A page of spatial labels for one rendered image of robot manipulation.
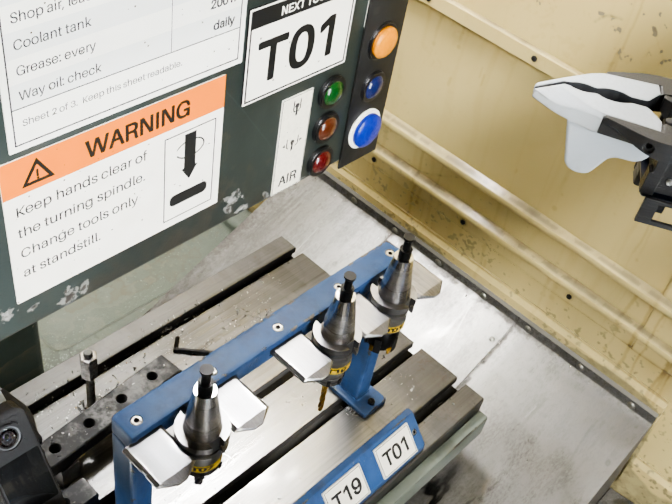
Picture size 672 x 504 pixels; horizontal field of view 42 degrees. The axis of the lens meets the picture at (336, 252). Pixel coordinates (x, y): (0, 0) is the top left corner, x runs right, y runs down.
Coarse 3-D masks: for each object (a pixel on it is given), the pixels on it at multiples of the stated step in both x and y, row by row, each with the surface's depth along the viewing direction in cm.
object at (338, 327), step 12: (336, 300) 107; (348, 300) 107; (336, 312) 108; (348, 312) 107; (324, 324) 110; (336, 324) 109; (348, 324) 109; (324, 336) 111; (336, 336) 110; (348, 336) 110
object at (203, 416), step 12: (192, 396) 94; (204, 396) 94; (216, 396) 95; (192, 408) 95; (204, 408) 94; (216, 408) 95; (192, 420) 96; (204, 420) 95; (216, 420) 97; (192, 432) 97; (204, 432) 96; (216, 432) 98
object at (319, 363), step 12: (300, 336) 112; (276, 348) 110; (288, 348) 110; (300, 348) 110; (312, 348) 111; (288, 360) 109; (300, 360) 109; (312, 360) 109; (324, 360) 110; (300, 372) 108; (312, 372) 108; (324, 372) 108
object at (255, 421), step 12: (228, 384) 105; (240, 384) 105; (228, 396) 104; (240, 396) 104; (252, 396) 104; (228, 408) 102; (240, 408) 103; (252, 408) 103; (264, 408) 103; (240, 420) 101; (252, 420) 102
